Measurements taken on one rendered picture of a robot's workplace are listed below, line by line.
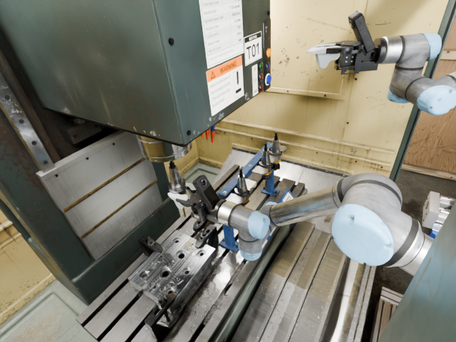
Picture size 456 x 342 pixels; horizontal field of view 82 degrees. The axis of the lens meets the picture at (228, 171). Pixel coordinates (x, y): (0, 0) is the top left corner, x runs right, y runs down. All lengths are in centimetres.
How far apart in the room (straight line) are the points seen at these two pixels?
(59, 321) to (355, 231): 154
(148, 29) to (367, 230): 54
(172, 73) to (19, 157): 75
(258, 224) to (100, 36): 59
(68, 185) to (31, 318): 89
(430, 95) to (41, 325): 189
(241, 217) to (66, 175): 71
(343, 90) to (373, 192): 101
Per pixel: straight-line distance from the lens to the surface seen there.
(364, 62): 94
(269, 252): 131
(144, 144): 79
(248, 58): 78
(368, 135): 166
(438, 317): 25
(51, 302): 188
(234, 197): 105
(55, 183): 117
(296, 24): 159
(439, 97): 87
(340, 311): 143
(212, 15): 64
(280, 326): 128
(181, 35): 56
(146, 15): 54
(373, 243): 59
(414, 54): 97
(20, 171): 117
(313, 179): 182
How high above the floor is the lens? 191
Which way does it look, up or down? 35 degrees down
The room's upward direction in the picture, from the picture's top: 6 degrees counter-clockwise
